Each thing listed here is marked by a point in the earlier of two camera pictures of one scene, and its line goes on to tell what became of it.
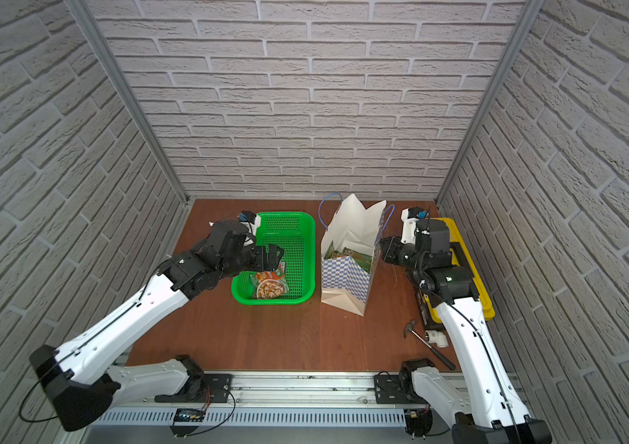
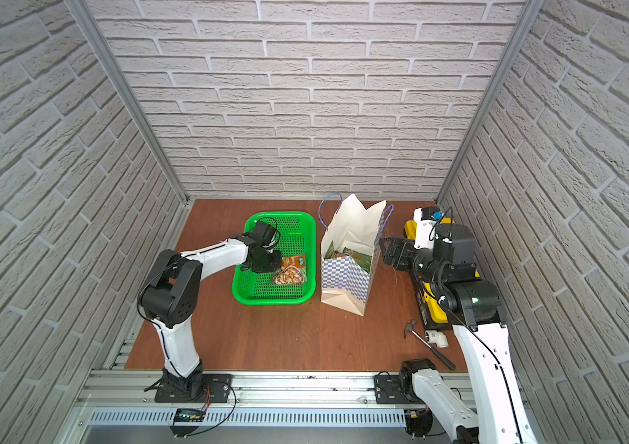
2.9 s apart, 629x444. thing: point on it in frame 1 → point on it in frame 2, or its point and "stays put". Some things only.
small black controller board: x=190 y=415 stays put
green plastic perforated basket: x=295 y=233 stays put
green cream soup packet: x=270 y=284 → x=292 y=271
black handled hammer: x=411 y=326 stays put
